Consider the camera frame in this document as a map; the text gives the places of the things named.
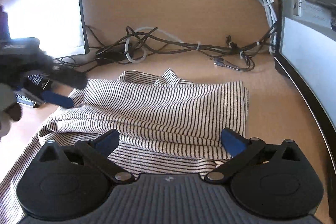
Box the striped beige sweater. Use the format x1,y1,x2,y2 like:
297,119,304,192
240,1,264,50
1,69,249,223

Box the grey gloved left hand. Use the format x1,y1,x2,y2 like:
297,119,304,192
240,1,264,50
0,83,22,138

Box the black mechanical keyboard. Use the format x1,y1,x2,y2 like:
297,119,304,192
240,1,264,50
14,75,52,108

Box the black curved monitor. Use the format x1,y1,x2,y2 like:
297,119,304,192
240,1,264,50
1,0,88,58

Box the white glass PC case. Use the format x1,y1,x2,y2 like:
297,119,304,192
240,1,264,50
273,0,336,135

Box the black cable bundle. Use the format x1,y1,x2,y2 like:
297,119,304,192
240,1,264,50
52,25,278,75

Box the white power cable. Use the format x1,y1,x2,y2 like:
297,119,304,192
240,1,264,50
225,0,279,54

